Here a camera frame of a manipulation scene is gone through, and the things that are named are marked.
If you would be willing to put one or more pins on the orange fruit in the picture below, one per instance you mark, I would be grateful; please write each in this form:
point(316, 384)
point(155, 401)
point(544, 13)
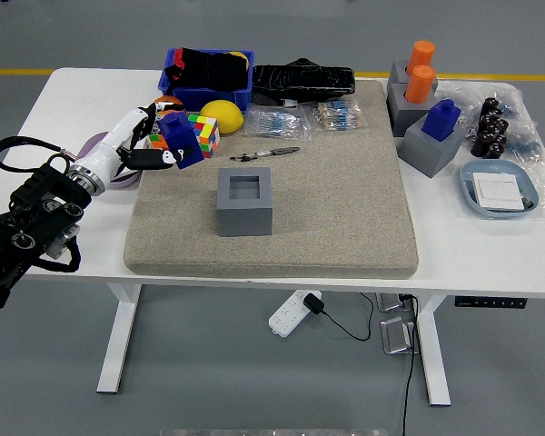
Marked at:
point(165, 99)

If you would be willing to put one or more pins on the grey seal holder block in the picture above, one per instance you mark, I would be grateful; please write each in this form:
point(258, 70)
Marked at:
point(406, 115)
point(245, 218)
point(396, 72)
point(429, 156)

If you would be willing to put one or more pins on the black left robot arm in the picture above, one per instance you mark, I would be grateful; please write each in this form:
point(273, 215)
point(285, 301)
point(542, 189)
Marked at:
point(32, 213)

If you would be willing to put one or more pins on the black plastic tray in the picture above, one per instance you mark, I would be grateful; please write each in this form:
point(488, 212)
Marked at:
point(300, 82)

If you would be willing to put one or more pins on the black table control panel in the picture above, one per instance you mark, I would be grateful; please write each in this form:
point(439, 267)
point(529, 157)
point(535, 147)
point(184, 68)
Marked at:
point(490, 302)

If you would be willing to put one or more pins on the purple dish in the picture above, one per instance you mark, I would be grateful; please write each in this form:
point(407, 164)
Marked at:
point(126, 183)

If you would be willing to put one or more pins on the white power strip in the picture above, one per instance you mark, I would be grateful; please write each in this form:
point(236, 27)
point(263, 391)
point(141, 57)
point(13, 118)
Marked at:
point(286, 318)

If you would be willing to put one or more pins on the light blue dish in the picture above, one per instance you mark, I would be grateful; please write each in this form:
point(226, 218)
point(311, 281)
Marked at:
point(497, 169)

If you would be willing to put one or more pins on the blue square seal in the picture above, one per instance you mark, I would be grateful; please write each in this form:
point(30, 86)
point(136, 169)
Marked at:
point(178, 134)
point(441, 121)

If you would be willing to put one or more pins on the white switch panel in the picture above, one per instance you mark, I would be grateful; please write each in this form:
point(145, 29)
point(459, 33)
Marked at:
point(499, 194)

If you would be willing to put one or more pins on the grey-brown mat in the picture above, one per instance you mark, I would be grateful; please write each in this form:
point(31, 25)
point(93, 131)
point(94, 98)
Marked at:
point(336, 204)

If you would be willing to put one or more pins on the clear plastic bag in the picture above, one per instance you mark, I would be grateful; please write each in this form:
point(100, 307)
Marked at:
point(527, 122)

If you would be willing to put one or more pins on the yellow round object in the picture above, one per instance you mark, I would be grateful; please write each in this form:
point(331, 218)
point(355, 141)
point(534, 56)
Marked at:
point(241, 57)

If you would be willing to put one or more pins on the orange cylinder seal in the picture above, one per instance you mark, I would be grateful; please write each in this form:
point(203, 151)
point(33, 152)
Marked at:
point(422, 54)
point(420, 86)

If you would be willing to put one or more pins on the black cloth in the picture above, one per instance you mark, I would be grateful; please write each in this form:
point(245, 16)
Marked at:
point(209, 70)

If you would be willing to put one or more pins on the yellow lemon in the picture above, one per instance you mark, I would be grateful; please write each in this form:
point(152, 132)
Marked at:
point(222, 117)

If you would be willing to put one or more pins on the metal floor socket box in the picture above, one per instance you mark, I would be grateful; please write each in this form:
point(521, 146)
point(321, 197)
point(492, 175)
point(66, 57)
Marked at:
point(390, 302)
point(396, 336)

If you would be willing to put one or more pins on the white table leg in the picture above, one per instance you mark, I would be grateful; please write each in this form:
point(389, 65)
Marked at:
point(433, 354)
point(118, 340)

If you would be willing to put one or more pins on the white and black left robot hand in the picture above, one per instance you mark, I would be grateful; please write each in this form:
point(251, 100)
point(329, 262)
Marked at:
point(111, 147)

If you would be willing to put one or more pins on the bag of taped resistors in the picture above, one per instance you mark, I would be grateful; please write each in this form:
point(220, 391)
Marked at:
point(338, 115)

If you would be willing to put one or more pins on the bag of blue resistors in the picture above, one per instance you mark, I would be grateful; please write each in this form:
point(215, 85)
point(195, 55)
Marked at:
point(274, 123)

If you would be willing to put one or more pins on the black power adapter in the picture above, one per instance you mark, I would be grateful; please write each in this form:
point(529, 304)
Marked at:
point(313, 304)

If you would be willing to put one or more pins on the colourful puzzle cube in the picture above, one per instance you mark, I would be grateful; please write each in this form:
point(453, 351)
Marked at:
point(207, 131)
point(156, 141)

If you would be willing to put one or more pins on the blue plastic bin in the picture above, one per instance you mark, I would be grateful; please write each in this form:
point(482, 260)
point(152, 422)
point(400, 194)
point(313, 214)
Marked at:
point(209, 100)

